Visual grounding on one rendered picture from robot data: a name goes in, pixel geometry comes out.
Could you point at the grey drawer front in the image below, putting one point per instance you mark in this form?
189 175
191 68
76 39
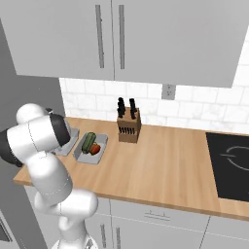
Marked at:
181 216
230 228

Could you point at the green cucumber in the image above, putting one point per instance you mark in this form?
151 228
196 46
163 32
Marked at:
88 142

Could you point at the grey wall outlet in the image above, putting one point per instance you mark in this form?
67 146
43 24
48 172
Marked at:
168 91

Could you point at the wide grey lower cupboard door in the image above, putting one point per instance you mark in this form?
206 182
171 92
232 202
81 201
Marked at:
159 236

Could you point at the wide grey cupboard door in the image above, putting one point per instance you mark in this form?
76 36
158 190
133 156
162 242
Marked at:
159 236
181 39

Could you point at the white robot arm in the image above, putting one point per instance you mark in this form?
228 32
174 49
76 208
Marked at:
48 176

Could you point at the grey vegetable container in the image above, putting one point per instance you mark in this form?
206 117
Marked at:
101 141

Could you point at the narrow grey lower cupboard door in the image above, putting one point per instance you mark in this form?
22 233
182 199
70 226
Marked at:
105 214

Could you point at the grey fridge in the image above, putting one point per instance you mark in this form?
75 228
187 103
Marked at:
29 90

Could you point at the wide grey upper cupboard door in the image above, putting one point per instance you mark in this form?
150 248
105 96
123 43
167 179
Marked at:
181 39

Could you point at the black hob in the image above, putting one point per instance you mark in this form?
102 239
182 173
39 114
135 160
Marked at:
231 162

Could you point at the wooden knife block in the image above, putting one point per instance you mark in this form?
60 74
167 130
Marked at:
129 124

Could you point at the grey meat container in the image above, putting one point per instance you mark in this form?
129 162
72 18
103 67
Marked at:
72 141

